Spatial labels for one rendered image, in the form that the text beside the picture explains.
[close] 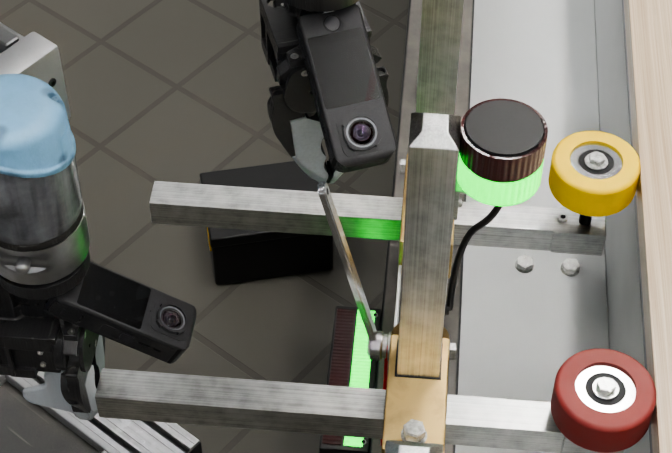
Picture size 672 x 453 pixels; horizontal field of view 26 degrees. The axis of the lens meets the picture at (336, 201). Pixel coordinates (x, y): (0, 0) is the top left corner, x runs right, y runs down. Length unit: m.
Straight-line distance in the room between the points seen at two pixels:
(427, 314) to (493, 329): 0.42
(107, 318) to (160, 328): 0.04
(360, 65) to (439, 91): 0.30
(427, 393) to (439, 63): 0.29
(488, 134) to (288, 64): 0.16
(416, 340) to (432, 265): 0.09
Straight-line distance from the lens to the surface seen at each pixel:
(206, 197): 1.40
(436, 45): 1.27
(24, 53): 1.32
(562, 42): 1.89
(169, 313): 1.13
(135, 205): 2.53
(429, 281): 1.11
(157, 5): 2.91
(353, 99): 1.01
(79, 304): 1.11
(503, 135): 1.01
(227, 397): 1.21
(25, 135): 0.98
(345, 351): 1.43
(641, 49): 1.46
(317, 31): 1.02
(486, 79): 1.82
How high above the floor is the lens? 1.85
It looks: 48 degrees down
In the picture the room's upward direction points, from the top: straight up
